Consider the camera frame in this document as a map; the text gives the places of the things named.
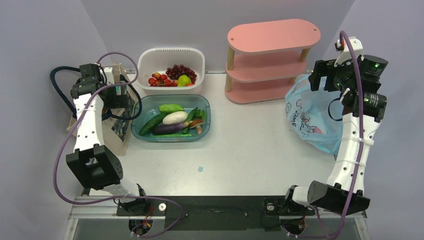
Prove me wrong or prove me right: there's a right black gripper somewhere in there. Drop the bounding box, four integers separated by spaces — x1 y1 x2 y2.
310 55 361 93

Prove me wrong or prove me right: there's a blue plastic grocery bag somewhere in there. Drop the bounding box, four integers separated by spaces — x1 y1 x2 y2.
284 75 343 155

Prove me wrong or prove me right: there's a beige canvas tote bag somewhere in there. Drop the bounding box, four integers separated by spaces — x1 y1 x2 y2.
49 66 141 156

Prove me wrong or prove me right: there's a dark green cucumber from bag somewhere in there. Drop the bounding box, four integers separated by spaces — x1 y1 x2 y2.
139 112 168 136

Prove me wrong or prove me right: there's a purple eggplant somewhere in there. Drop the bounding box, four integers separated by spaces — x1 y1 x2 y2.
150 121 191 135

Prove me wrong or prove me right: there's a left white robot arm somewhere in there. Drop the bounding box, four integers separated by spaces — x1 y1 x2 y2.
66 63 151 215

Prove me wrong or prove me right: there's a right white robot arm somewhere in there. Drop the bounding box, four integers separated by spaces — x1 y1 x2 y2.
282 54 388 215

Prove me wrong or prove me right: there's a red cherries pile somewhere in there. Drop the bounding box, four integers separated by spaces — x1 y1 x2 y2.
147 72 178 87

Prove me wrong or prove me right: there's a green bumpy cucumber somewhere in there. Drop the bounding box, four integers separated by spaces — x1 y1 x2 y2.
158 103 184 114

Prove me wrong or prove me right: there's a white plastic basket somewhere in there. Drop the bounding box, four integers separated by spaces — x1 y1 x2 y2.
135 47 206 95

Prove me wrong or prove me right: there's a pink three-tier shelf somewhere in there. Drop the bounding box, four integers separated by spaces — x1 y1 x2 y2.
224 19 321 104

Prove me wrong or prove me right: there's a red grape bunch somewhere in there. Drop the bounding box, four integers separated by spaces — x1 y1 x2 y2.
165 64 198 84

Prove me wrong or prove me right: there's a blue transparent tray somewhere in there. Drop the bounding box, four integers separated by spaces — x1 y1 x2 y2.
131 94 211 143

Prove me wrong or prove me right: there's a long green okra pod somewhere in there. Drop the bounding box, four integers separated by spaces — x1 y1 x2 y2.
149 133 193 138

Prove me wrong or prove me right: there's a brown mushroom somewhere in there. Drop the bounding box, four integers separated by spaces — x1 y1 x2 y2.
188 118 205 135

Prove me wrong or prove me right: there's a green leafy vegetable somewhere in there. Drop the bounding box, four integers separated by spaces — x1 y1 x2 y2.
194 109 206 120

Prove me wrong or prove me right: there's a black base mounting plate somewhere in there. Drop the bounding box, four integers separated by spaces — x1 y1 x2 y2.
116 195 315 234

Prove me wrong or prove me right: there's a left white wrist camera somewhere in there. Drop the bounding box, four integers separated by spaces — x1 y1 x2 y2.
100 66 115 85

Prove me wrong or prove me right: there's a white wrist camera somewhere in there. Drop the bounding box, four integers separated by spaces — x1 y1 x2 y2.
334 36 363 67
100 66 115 85

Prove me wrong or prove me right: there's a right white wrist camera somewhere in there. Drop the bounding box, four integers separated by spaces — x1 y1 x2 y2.
334 36 363 67

